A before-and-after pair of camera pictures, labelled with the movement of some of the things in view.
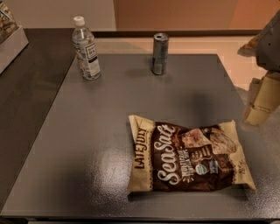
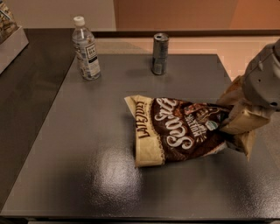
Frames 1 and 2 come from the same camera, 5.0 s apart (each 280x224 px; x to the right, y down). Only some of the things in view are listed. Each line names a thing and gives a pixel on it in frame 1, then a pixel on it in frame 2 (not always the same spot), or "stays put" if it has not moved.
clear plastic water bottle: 86,50 stays put
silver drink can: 159,65 stays put
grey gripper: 270,48 -> 260,82
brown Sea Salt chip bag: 174,157 -> 166,129
